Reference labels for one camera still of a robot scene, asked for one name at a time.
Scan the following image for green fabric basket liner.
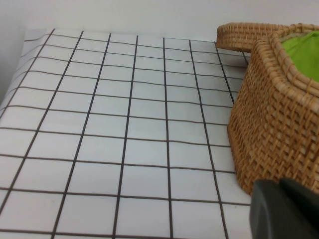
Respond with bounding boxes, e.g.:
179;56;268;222
279;30;319;83

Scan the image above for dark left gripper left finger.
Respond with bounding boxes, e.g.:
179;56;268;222
249;179;319;239

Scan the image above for woven rattan basket lid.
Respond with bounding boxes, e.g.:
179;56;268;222
215;22;291;53

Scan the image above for white checked tablecloth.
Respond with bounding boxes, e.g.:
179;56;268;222
0;28;253;239

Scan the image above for woven rattan basket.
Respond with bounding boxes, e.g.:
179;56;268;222
227;22;319;196

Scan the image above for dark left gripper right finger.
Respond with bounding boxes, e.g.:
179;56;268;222
278;177;319;220

